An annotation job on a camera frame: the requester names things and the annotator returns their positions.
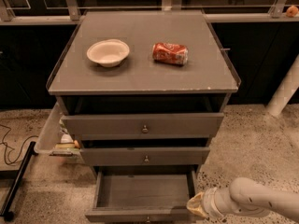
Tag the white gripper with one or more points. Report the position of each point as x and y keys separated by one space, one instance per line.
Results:
x=207 y=202

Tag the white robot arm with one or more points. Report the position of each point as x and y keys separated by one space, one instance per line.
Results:
x=244 y=196

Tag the grey top drawer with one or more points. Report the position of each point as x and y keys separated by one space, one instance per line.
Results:
x=143 y=126

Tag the grey middle drawer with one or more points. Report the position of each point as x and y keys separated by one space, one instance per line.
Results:
x=137 y=156

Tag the grey drawer cabinet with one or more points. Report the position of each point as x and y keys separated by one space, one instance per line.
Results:
x=139 y=84

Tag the white bottle in bin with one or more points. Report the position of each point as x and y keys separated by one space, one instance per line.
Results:
x=66 y=138

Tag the yellow green item in bin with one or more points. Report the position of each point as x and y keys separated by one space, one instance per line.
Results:
x=66 y=146

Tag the crushed red soda can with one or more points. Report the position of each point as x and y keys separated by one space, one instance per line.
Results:
x=170 y=53

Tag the clear plastic side bin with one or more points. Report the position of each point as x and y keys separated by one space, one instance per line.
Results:
x=51 y=135

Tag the white paper bowl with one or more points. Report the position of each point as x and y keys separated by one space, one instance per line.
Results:
x=108 y=53

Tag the black metal stand leg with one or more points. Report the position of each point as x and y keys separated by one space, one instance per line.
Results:
x=14 y=178

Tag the metal railing shelf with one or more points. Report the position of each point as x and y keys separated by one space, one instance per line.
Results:
x=215 y=10

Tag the small orange fruit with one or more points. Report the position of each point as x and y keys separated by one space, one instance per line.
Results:
x=292 y=11

